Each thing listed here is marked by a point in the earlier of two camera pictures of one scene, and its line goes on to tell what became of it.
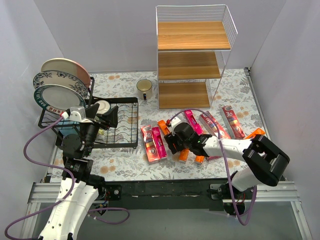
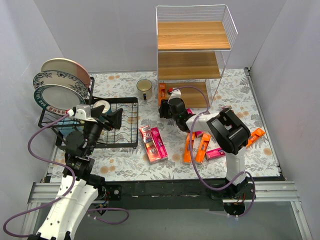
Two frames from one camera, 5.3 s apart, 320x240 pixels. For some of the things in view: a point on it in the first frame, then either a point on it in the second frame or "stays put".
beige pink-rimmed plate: x=68 y=66 stays put
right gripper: x=172 y=142 to x=169 y=109
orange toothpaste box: x=162 y=125 to x=162 y=92
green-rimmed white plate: x=57 y=98 stays put
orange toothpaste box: x=257 y=131 stays put
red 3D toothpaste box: x=150 y=144 stays put
